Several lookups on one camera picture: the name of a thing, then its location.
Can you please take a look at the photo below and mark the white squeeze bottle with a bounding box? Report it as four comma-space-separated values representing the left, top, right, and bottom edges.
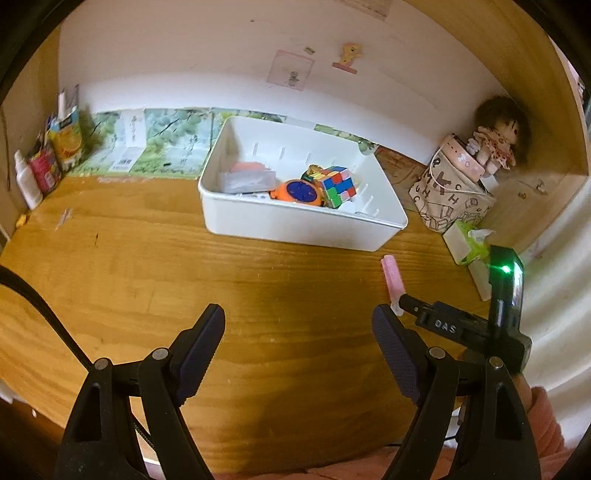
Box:
13, 150, 43, 209

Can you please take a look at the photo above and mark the letter print tote bag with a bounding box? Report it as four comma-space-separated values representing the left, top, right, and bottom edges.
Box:
411, 152, 497, 232

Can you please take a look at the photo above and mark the white plastic storage bin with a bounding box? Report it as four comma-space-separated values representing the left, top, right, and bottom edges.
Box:
198, 115, 409, 252

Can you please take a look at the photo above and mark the pink square wall sticker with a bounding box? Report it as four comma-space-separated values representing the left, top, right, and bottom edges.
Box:
267, 50, 316, 92

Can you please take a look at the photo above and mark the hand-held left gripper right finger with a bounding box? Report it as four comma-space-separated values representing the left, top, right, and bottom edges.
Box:
372, 305, 541, 480

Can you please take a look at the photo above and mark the thick black gripper cable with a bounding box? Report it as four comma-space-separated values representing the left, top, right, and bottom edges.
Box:
0, 265, 153, 455

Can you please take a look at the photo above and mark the orange plush coin purse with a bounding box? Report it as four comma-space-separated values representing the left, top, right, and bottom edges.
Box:
270, 179, 326, 206

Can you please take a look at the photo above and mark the blue tissue pack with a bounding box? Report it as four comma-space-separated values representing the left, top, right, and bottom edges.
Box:
222, 168, 278, 195

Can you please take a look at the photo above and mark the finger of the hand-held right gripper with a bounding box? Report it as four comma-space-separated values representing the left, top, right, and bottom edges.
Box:
399, 294, 491, 344

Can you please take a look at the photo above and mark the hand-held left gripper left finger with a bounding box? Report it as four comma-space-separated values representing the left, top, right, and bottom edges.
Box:
54, 303, 226, 480

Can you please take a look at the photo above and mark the red snack packet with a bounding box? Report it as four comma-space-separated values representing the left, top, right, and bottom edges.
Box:
28, 143, 63, 193

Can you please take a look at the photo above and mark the yellow pony wall sticker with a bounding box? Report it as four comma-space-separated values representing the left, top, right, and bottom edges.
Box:
333, 43, 363, 73

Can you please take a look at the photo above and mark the brown haired doll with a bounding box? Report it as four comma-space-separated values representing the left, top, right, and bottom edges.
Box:
466, 95, 532, 176

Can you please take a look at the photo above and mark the multicolour puzzle cube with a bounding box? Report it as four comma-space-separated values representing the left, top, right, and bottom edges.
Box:
322, 165, 358, 208

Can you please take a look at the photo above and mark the pink stick with white cap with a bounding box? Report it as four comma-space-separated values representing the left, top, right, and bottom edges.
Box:
381, 255, 409, 317

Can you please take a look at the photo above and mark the person's right forearm pink sleeve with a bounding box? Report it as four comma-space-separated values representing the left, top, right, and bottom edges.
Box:
522, 385, 568, 480

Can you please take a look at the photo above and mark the white cylinder bottle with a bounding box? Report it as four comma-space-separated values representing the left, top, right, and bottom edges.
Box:
467, 263, 495, 302

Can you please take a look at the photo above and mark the white and green tissue box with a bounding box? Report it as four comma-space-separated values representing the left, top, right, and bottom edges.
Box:
442, 219, 495, 266

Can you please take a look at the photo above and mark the pink round box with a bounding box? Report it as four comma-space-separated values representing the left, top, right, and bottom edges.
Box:
441, 133, 485, 181

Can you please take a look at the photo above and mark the white bedding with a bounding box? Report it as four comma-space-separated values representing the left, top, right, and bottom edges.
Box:
522, 175, 591, 416

